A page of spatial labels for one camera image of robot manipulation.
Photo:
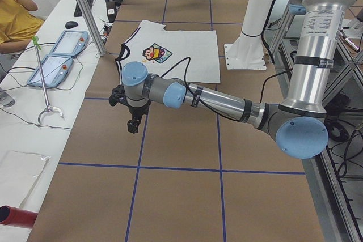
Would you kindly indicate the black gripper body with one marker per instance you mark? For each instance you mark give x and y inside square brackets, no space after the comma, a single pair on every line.
[137,111]

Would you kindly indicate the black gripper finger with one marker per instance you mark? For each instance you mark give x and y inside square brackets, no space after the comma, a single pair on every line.
[136,124]
[131,127]

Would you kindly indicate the grey cartoon print t-shirt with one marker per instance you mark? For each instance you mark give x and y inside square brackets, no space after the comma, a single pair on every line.
[173,54]

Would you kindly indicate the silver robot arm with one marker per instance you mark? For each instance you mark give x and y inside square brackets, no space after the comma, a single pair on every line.
[296,124]

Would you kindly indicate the brown paper table cover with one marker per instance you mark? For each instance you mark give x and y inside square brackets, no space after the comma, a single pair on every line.
[187,175]

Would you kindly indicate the near teach pendant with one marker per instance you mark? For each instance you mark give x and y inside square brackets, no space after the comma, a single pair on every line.
[55,69]

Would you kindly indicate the teach pendant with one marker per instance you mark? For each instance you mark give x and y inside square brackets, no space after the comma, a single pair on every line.
[55,69]
[70,43]

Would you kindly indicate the far teach pendant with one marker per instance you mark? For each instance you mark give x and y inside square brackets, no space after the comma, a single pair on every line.
[70,43]

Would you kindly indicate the black computer mouse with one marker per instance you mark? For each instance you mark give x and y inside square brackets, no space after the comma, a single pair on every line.
[71,24]

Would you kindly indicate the clear plastic bag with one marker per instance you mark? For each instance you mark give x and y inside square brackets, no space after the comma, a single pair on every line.
[20,172]

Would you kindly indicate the metal reacher grabber tool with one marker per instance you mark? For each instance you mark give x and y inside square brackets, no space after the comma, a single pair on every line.
[48,107]

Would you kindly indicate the person in yellow shirt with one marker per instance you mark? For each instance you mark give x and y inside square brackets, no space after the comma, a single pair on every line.
[18,25]

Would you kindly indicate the red cylinder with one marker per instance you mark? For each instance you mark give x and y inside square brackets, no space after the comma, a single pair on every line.
[12,216]

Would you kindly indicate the white camera mast base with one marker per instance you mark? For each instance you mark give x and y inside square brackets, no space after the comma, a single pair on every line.
[246,52]

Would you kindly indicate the aluminium frame post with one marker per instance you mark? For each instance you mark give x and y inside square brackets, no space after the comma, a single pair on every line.
[91,25]

